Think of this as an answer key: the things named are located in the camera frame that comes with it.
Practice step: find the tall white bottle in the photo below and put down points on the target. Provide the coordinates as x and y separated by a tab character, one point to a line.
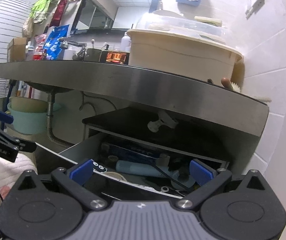
126	42

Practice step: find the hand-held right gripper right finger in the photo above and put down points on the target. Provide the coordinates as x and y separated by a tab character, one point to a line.
200	175

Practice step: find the chrome faucet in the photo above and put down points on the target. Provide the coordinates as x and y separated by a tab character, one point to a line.
74	45

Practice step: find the mirror cabinet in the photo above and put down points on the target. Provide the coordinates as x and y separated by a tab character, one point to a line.
100	12

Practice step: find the smartphone with lit screen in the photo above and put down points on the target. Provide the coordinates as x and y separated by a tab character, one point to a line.
114	57

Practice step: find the red hanging cloth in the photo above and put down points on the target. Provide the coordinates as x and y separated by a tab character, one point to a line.
60	7

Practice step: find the white cup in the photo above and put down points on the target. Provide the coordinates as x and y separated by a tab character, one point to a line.
69	55

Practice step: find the grey-green toothbrush cup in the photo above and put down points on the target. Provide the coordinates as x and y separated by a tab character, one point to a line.
93	55

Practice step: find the cardboard box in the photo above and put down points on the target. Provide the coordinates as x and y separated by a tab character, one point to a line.
17	48

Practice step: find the blue printed packet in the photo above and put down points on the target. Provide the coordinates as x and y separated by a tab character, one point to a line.
56	42

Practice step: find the light blue tube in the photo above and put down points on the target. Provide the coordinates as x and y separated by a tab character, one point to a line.
143	168

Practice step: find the red packets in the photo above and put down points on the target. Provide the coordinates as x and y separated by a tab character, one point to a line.
39	47

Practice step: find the black desktop counter steel edge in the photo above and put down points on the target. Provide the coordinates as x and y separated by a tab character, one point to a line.
133	85

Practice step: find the white window blinds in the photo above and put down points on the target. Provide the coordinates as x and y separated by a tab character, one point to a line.
5	42

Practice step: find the cream cutting board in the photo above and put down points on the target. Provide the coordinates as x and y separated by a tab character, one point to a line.
208	21

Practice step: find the green hanging cloth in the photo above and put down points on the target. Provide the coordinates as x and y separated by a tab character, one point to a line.
41	7

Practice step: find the white bowl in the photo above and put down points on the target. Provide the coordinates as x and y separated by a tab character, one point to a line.
166	12

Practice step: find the thin black rod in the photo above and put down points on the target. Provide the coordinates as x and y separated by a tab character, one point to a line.
173	176

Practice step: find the black pouch white eyes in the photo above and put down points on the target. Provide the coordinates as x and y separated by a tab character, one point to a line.
100	168

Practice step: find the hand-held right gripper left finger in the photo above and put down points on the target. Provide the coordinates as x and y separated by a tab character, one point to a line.
81	172

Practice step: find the beige dish rack box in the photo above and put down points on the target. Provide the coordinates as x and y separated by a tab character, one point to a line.
178	52

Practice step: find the green plastic basin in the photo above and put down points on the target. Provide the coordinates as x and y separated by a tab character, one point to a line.
30	122

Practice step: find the white wall bracket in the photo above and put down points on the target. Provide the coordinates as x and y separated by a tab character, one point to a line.
255	1

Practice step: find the white plastic clip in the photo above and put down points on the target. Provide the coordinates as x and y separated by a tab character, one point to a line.
161	122

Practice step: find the yellow plastic basin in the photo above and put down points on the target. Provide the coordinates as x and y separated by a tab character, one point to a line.
27	103

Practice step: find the long blue box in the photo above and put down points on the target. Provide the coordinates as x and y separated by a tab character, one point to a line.
133	151

